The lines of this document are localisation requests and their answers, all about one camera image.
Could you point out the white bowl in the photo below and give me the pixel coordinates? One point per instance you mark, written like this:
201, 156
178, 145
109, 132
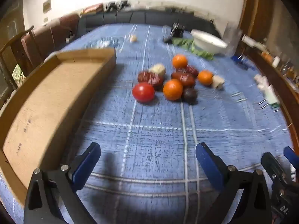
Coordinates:
208, 43

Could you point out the pale beige food chunk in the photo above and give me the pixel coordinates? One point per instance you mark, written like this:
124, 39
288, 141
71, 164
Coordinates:
158, 68
218, 81

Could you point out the white work glove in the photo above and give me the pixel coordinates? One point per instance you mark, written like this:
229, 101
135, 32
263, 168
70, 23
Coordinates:
268, 91

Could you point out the red jujube date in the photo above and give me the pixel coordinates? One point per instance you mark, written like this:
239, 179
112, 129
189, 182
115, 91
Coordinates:
144, 77
183, 78
192, 70
158, 82

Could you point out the dark jujube date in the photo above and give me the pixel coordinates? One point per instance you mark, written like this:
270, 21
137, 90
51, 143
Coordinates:
189, 95

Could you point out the wooden tray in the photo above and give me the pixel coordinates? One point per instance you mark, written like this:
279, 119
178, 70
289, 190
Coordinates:
46, 98

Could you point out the red tomato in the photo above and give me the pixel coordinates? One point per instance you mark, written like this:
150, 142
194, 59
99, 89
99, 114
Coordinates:
143, 92

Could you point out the wooden side shelf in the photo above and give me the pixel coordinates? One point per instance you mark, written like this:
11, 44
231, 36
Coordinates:
275, 63

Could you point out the small wall plaque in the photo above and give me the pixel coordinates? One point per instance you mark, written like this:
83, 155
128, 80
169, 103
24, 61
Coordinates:
47, 6

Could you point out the brown upholstered chair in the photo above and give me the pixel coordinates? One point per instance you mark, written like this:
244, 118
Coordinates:
51, 35

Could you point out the red flat box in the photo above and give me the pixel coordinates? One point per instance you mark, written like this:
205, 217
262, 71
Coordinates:
92, 8

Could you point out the white power adapter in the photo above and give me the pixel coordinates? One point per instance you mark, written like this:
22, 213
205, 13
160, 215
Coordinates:
70, 38

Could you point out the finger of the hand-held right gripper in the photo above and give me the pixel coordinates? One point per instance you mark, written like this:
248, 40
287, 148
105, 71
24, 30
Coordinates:
291, 156
274, 168

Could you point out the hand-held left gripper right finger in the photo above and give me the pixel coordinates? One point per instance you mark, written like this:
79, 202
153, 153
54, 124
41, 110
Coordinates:
208, 165

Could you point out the small pale food chunk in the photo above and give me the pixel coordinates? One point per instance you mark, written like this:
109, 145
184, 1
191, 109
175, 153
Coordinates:
133, 38

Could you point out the blue plaid tablecloth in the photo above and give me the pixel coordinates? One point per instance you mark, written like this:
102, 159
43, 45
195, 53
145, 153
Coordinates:
151, 133

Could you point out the wooden glass cabinet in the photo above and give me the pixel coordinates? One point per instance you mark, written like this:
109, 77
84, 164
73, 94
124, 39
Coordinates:
10, 39

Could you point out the black radio device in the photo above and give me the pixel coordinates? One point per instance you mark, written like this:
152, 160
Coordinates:
177, 30

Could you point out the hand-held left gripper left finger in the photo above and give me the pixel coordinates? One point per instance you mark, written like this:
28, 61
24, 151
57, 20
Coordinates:
86, 163

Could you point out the orange mandarin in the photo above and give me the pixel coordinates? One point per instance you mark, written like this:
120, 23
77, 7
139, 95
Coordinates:
172, 89
205, 77
179, 61

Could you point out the green leafy vegetable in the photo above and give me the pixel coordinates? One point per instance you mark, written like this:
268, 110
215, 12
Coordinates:
184, 43

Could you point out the black sofa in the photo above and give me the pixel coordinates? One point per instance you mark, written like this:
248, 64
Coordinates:
140, 17

